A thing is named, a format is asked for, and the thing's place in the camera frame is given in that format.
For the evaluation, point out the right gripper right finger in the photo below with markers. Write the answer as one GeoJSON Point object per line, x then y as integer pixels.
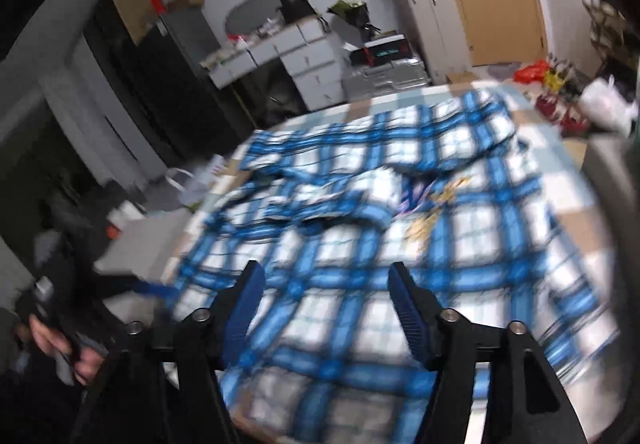
{"type": "Point", "coordinates": [445, 342]}

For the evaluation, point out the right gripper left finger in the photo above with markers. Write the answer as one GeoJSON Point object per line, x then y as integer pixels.
{"type": "Point", "coordinates": [208, 341]}

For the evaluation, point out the blue white plaid shirt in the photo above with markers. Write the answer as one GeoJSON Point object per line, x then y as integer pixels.
{"type": "Point", "coordinates": [380, 243]}

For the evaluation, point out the person's left hand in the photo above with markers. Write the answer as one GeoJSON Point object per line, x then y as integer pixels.
{"type": "Point", "coordinates": [51, 342]}

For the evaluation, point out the checkered bed sheet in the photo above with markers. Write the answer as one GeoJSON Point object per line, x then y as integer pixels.
{"type": "Point", "coordinates": [540, 163]}

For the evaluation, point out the black wardrobe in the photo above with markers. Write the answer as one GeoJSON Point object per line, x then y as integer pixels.
{"type": "Point", "coordinates": [162, 85]}

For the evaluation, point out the white plastic bag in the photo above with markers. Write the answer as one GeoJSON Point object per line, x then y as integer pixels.
{"type": "Point", "coordinates": [603, 105]}

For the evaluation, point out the red plastic bag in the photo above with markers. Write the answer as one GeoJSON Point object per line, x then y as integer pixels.
{"type": "Point", "coordinates": [533, 73]}

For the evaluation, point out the black box on suitcase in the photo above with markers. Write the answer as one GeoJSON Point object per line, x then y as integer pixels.
{"type": "Point", "coordinates": [382, 51]}

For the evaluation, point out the cardboard box on wardrobe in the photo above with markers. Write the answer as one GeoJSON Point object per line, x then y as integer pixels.
{"type": "Point", "coordinates": [138, 16]}

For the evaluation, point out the white drawer desk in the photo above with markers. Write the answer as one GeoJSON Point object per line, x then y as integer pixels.
{"type": "Point", "coordinates": [309, 51]}

